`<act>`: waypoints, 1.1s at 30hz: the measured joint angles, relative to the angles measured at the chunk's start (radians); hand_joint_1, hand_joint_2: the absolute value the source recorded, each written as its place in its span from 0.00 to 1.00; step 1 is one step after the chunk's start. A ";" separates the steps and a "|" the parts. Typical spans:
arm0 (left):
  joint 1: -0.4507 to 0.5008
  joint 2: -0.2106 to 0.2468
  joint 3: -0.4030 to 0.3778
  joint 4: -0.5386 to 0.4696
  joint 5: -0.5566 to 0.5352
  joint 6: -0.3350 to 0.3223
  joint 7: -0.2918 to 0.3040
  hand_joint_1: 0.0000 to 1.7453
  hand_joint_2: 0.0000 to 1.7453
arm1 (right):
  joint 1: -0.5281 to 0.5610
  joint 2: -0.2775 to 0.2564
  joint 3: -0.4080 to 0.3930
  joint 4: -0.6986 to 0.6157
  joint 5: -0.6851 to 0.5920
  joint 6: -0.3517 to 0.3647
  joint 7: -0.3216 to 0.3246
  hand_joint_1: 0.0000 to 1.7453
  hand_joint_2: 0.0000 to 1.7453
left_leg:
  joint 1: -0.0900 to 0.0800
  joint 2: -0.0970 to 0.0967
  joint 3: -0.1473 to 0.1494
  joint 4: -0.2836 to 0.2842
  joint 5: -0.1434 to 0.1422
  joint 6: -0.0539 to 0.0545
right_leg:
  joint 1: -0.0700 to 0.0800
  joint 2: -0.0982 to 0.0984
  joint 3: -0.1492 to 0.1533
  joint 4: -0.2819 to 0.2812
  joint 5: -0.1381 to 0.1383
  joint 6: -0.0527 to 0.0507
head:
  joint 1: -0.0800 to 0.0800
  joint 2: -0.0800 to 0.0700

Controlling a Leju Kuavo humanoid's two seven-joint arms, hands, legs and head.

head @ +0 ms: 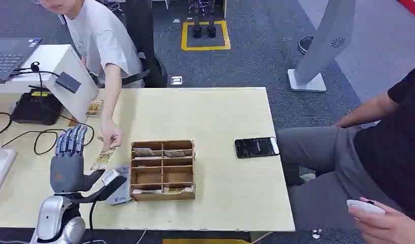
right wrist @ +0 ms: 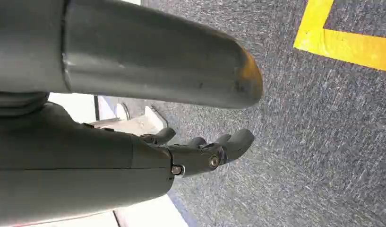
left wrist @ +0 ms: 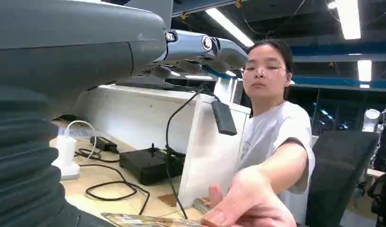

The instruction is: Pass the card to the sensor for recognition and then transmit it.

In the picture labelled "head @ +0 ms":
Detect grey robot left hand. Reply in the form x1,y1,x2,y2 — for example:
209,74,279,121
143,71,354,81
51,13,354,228
49,124,106,195

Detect white remote control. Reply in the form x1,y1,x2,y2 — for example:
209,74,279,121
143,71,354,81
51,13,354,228
345,199,386,217

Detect person's hand holding card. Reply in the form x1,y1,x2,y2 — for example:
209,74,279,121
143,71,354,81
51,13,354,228
97,119,123,151

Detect stack of printed cards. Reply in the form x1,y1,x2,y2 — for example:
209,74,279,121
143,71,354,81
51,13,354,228
85,99,105,118

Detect black box device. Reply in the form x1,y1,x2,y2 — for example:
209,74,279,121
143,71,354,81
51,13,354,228
10,88,64,126

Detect pale card in box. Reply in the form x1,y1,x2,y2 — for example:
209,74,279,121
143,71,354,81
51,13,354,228
132,188,163,196

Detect black power adapter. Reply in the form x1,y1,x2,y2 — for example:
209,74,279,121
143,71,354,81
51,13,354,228
54,71,82,94

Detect wooden compartment card box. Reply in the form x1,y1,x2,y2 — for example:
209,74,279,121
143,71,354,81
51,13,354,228
129,139,197,202

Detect white desk riser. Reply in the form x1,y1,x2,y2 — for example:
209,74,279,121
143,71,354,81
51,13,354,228
0,44,100,124

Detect yellow printed card in box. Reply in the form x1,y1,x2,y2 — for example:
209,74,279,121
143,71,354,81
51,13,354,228
163,186,194,195

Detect grey laptop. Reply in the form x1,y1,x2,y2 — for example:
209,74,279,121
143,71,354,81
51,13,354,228
0,37,44,84

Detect person in white shirt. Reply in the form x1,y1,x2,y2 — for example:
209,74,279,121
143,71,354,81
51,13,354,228
31,0,151,151

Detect black office chair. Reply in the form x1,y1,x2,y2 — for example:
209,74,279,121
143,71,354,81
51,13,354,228
89,0,168,89

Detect yellow floor tape square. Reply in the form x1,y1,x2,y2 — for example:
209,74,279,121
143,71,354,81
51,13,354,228
180,20,232,52

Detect black smartphone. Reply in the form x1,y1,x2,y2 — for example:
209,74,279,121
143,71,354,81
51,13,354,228
234,136,280,159

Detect black robot legs in background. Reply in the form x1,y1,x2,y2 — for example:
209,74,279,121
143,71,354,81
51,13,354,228
188,0,217,39

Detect black shoe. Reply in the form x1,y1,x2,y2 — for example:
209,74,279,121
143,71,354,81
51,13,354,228
297,36,315,55

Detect white floor stand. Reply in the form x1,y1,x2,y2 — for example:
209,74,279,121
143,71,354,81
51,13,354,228
286,0,357,93

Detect person in black shirt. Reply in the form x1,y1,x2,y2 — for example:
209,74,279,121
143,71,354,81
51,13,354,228
276,64,415,244

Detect person's hand holding remote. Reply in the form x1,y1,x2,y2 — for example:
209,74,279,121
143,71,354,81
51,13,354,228
347,197,415,244

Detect red floor strip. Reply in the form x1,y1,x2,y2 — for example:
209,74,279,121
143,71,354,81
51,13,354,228
396,0,415,21

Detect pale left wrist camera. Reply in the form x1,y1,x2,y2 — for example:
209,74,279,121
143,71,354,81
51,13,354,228
72,168,128,204

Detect black cable on desk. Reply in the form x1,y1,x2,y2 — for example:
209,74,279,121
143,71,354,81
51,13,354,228
0,62,95,156

